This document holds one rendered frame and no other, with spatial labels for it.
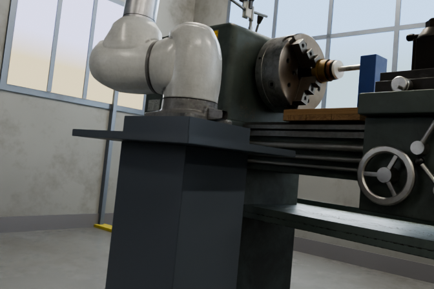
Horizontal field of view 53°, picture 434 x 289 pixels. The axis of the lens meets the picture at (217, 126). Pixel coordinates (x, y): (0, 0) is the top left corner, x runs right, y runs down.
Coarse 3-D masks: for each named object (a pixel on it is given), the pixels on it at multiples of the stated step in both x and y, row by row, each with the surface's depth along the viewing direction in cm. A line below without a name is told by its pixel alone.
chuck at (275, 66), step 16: (272, 48) 168; (288, 48) 166; (320, 48) 180; (272, 64) 165; (288, 64) 166; (272, 80) 165; (288, 80) 166; (272, 96) 169; (288, 96) 166; (320, 96) 180
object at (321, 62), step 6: (318, 60) 165; (324, 60) 163; (330, 60) 162; (336, 60) 162; (318, 66) 163; (324, 66) 162; (330, 66) 160; (312, 72) 166; (318, 72) 163; (324, 72) 162; (330, 72) 160; (318, 78) 164; (324, 78) 163; (330, 78) 162
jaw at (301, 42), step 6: (294, 42) 166; (300, 42) 164; (294, 48) 166; (300, 48) 164; (306, 48) 167; (294, 54) 168; (300, 54) 166; (306, 54) 164; (312, 54) 166; (300, 60) 168; (306, 60) 166; (312, 60) 164; (300, 66) 170; (306, 66) 168; (312, 66) 166
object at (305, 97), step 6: (300, 78) 170; (306, 78) 168; (312, 78) 166; (300, 84) 169; (306, 84) 167; (312, 84) 166; (318, 84) 165; (300, 90) 167; (306, 90) 166; (312, 90) 166; (294, 96) 168; (300, 96) 166; (306, 96) 167; (294, 102) 168; (300, 102) 166; (306, 102) 167; (294, 108) 170
